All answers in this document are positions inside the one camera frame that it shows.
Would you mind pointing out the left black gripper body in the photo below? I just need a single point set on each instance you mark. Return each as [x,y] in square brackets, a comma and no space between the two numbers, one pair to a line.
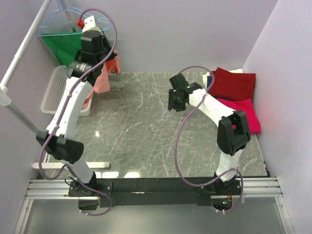
[107,49]

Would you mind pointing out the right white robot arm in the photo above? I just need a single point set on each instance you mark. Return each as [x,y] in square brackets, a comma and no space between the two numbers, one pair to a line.
[233,133]

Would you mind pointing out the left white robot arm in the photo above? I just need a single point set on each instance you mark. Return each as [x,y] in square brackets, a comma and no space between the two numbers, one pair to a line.
[57,139]

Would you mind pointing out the blue folded shirt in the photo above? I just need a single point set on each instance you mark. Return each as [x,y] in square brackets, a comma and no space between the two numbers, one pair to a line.
[209,80]

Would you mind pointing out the light blue wire hanger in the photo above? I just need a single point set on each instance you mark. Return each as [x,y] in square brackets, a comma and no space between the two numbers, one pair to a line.
[60,19]

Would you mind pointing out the salmon pink t shirt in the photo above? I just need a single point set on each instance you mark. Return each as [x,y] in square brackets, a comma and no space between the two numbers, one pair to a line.
[102,83]

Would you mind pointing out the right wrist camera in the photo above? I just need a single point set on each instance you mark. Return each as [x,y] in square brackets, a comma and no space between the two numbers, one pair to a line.
[178,82]

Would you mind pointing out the aluminium rail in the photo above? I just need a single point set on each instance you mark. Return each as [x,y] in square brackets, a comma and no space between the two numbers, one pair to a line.
[250,187]

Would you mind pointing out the magenta folded shirt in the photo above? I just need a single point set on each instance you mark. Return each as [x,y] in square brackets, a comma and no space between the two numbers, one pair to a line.
[247,107]

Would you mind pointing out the dark red folded shirt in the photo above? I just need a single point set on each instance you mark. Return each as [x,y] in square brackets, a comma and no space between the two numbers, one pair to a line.
[233,86]

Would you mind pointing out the green hanging t shirt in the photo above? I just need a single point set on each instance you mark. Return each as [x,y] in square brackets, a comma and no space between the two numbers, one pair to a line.
[63,45]

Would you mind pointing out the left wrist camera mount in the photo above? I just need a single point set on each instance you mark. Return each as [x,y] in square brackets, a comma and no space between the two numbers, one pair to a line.
[88,24]

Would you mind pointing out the white clothes rack frame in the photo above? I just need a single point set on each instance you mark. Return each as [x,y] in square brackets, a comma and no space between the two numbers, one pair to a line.
[18,145]

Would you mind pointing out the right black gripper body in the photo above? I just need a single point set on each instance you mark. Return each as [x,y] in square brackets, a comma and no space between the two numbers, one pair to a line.
[174,101]

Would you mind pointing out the white plastic laundry basket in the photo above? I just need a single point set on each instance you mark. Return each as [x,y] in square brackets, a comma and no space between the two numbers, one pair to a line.
[55,90]

